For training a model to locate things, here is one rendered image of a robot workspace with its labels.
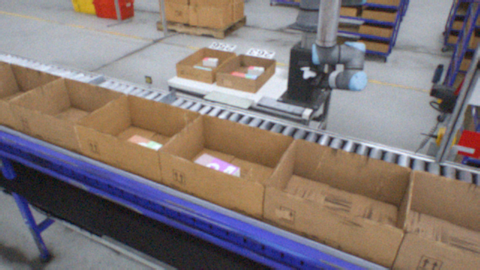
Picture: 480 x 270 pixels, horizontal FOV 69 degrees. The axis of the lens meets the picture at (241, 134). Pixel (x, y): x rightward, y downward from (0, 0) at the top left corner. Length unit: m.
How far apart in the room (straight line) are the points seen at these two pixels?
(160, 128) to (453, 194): 1.14
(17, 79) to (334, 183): 1.71
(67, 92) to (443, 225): 1.70
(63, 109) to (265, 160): 1.06
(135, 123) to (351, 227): 1.07
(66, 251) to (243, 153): 1.41
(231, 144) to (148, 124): 0.42
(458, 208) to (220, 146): 0.86
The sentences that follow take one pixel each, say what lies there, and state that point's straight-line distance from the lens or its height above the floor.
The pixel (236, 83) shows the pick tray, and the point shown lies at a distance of 2.27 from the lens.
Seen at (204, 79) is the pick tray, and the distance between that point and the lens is 2.39.
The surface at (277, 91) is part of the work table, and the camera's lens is 2.29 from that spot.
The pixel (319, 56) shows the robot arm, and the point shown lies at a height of 1.18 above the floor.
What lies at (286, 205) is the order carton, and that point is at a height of 1.00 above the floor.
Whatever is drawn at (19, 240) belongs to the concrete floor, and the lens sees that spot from 2.65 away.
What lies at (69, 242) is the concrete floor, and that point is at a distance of 2.50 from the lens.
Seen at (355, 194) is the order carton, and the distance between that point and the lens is 1.34.
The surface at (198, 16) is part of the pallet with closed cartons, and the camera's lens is 5.91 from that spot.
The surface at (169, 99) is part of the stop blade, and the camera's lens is 2.17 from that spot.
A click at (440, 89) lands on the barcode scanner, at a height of 1.09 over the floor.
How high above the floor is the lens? 1.74
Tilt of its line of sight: 33 degrees down
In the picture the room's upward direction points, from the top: 1 degrees clockwise
